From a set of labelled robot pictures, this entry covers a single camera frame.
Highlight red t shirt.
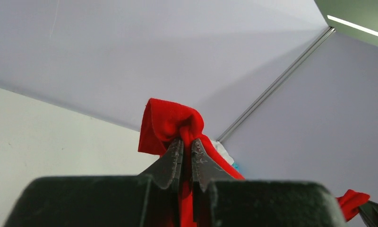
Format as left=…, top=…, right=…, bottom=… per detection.
left=137, top=98, right=371, bottom=227

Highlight white t shirt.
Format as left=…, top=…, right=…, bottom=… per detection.
left=211, top=140, right=235, bottom=166

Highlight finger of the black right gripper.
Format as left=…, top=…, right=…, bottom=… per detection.
left=359, top=201, right=378, bottom=227

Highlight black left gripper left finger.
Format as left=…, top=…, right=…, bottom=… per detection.
left=5, top=139, right=183, bottom=227

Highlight light blue t shirt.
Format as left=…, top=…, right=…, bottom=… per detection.
left=232, top=162, right=240, bottom=173

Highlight aluminium frame rail right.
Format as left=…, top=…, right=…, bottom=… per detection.
left=217, top=26, right=335, bottom=143

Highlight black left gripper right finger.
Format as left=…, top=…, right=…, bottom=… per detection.
left=191, top=139, right=346, bottom=227

